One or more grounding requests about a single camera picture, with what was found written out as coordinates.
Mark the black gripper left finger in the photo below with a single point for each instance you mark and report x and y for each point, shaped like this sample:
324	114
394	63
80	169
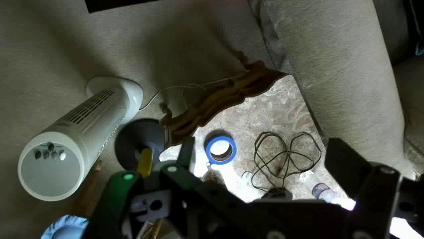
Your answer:
188	155

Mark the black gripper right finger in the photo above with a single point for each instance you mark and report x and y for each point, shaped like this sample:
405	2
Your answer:
349	164

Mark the blue seal tape roll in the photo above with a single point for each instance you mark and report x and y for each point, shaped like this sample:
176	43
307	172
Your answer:
207	151

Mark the small clear plastic bottle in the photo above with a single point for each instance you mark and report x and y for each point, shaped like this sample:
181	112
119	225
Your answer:
320	191

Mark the marble top wooden side table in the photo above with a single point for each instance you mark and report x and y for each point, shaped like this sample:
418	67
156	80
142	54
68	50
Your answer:
274	115

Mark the beige fabric sofa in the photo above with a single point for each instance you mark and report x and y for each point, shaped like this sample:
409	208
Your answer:
336	67

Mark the white tower fan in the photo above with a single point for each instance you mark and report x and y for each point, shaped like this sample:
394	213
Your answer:
67	147

